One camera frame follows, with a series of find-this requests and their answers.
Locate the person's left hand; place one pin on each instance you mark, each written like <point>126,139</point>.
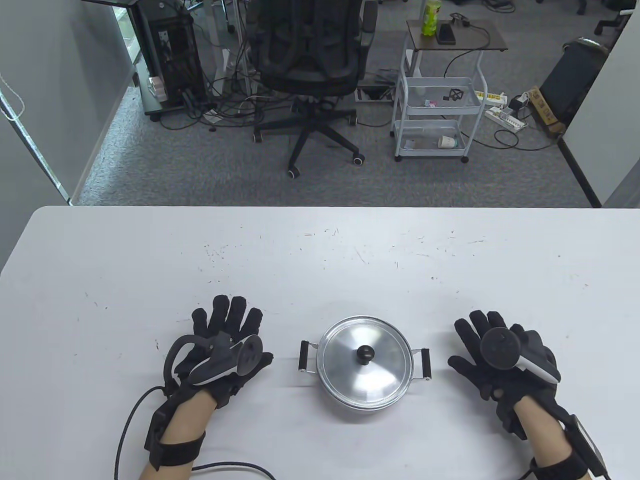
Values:
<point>225,320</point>

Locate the person's right hand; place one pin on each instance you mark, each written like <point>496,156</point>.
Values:
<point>467,332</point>

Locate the silver pot lid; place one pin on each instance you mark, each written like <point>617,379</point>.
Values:
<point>385,375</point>

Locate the person's right forearm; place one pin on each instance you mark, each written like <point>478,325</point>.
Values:
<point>542,435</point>

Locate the person's left forearm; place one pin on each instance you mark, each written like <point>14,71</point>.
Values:
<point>185,415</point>

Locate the black white hand controller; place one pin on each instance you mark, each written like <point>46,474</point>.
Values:
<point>500,347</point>

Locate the black grey hand controller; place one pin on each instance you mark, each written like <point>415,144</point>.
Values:
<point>220,367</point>

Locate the black left wrist device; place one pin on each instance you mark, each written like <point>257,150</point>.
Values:
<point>175,450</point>

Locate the black wrist device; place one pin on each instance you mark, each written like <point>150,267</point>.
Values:
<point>175,450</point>
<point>587,445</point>

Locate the black right wrist device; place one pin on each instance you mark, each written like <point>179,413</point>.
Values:
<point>587,445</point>

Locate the white paper cup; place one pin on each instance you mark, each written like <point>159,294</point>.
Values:
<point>448,142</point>

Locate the brown cardboard box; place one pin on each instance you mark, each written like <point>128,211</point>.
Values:
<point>546,112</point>

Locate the black power adapter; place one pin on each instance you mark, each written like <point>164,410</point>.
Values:
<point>516,103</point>

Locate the white yellow power strip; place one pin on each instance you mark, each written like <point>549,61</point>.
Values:
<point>492,97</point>

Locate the silver metal pole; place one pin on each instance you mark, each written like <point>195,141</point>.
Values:
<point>35,150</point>

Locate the black office chair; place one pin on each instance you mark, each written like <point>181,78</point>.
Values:
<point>310,65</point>

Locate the black flat panel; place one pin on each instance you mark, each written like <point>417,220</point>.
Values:
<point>570,80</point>

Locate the black computer tower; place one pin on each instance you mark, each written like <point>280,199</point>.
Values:
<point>170,50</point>

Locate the white rolling cart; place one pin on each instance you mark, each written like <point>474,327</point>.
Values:
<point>470,44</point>

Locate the black smartphone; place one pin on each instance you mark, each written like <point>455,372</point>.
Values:
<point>446,34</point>

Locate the small black charger device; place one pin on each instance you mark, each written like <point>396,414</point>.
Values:
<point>460,20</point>

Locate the green drink bottle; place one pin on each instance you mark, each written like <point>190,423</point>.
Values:
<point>431,20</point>

